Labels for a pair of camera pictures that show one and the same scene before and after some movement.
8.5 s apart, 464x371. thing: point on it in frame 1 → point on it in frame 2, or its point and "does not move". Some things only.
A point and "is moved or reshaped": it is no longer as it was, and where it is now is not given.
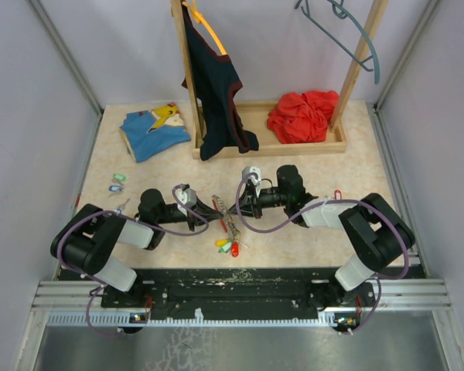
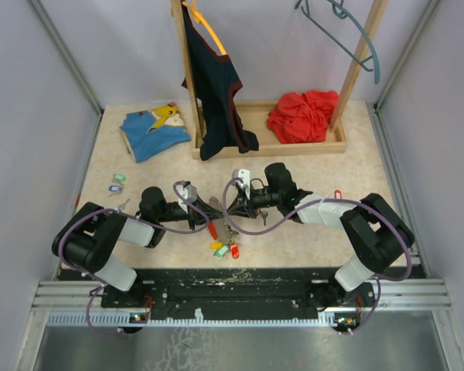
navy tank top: [213, 80] does not move
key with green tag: [117, 178] does not move
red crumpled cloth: [302, 117] does not move
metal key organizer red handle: [226, 221] is moved or reshaped
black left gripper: [206, 213] does not move
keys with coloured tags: [230, 245] is moved or reshaped
